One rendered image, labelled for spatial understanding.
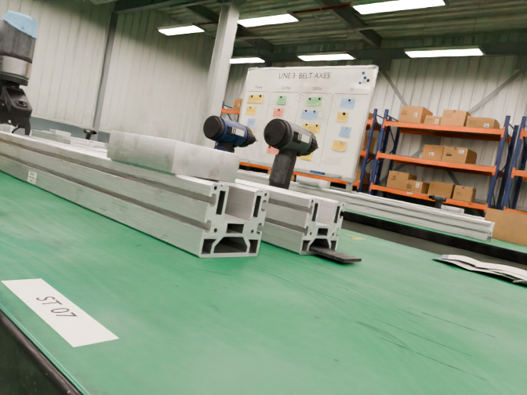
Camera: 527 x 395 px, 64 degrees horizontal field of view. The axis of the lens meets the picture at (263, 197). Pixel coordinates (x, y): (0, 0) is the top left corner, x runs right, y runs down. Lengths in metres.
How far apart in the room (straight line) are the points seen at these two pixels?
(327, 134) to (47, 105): 10.06
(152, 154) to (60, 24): 12.76
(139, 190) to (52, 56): 12.54
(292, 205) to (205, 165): 0.16
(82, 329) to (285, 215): 0.42
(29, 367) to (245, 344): 0.12
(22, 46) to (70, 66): 12.07
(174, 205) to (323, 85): 3.60
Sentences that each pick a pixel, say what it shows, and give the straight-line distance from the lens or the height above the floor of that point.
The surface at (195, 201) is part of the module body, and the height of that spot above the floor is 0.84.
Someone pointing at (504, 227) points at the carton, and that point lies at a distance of 2.49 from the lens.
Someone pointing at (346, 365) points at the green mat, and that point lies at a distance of 0.29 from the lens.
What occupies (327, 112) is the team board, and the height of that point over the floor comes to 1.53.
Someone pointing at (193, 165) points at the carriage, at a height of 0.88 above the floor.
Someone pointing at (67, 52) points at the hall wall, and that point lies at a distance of 13.26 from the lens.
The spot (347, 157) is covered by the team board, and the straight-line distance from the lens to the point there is 3.76.
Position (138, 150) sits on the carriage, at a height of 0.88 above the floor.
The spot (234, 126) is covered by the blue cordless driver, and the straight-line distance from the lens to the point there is 1.05.
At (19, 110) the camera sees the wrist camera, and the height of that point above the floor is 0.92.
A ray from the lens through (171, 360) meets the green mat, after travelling 0.25.
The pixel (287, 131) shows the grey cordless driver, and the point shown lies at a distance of 0.84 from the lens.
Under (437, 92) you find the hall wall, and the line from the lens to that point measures 12.01.
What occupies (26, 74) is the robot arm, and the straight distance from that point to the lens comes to 1.25.
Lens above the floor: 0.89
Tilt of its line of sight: 3 degrees down
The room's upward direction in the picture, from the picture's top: 11 degrees clockwise
